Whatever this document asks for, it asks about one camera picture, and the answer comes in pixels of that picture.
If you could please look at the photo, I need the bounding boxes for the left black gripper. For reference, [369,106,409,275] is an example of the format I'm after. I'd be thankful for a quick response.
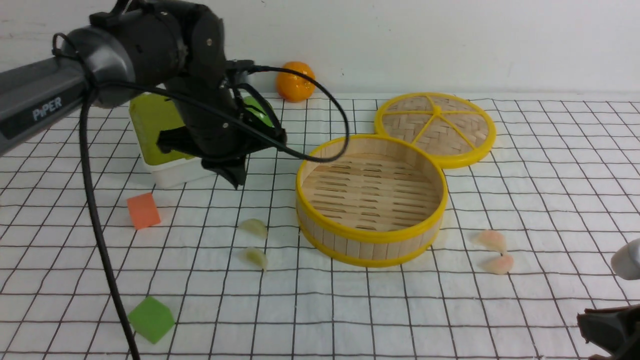
[157,76,287,190]

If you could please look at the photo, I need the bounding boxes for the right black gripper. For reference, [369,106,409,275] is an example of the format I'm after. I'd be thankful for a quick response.
[576,305,640,358]

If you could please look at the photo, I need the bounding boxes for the green dumpling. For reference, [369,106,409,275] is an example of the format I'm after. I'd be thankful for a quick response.
[243,247,269,272]
[237,218,268,239]

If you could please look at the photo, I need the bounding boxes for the pink dumpling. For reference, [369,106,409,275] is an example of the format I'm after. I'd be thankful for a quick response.
[481,252,514,275]
[473,229,508,255]

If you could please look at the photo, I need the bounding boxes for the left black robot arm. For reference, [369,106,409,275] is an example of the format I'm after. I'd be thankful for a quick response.
[0,0,287,187]

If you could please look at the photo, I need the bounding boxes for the bamboo steamer tray yellow rim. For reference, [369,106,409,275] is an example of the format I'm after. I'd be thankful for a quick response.
[295,134,449,268]

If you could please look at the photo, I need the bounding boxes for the bamboo steamer lid yellow rim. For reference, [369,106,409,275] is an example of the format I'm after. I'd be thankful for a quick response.
[374,92,498,169]

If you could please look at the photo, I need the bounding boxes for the green toy ball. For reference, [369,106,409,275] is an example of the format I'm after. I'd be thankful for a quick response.
[236,95,278,133]

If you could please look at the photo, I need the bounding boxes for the orange foam cube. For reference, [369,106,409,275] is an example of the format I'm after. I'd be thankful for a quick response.
[126,193,162,231]

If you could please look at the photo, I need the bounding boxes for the orange toy fruit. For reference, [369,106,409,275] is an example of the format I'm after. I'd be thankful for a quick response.
[275,61,316,103]

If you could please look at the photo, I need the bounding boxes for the green lid white storage box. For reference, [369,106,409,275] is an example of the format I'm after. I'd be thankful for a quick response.
[129,93,216,189]

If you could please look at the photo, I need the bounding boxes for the checkered white tablecloth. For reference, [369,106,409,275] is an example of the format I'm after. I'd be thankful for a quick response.
[0,93,640,360]

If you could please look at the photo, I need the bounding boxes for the green foam cube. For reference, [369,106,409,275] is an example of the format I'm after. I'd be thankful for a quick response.
[127,296,176,344]

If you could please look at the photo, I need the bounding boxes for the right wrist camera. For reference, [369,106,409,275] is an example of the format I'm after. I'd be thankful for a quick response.
[610,238,640,281]

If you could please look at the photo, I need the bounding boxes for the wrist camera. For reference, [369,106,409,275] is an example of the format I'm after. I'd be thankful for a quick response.
[225,59,256,101]
[610,238,640,281]

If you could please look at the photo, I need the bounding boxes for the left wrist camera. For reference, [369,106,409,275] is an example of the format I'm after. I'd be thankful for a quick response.
[225,59,256,101]

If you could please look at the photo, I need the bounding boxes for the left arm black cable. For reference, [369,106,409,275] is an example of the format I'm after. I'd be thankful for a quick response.
[51,33,351,360]

